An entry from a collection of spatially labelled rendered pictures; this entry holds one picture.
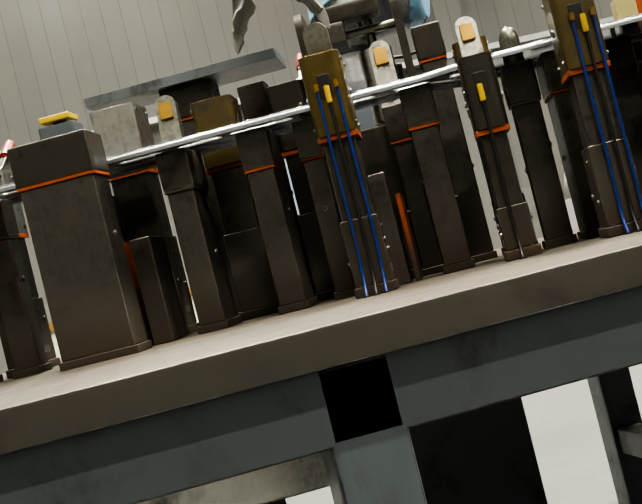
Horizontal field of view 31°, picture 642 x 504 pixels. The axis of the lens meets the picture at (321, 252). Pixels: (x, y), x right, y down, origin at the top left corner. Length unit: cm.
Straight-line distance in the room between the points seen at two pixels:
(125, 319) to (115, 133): 45
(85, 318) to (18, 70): 1075
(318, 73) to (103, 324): 47
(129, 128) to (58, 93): 1032
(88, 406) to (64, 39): 1143
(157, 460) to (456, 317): 31
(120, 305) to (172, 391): 63
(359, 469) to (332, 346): 13
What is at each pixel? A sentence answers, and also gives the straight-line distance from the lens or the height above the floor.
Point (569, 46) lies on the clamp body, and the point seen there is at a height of 96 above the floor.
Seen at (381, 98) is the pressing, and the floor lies 100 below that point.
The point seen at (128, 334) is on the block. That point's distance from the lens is 168.
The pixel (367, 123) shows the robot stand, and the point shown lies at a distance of 242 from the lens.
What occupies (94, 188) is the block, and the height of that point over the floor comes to 94.
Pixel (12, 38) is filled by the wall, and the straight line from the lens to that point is 1248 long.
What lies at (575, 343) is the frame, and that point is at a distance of 118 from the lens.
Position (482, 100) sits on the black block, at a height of 92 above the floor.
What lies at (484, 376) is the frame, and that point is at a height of 61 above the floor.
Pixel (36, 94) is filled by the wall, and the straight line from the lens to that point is 1234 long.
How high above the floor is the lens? 75
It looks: 1 degrees up
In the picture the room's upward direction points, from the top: 14 degrees counter-clockwise
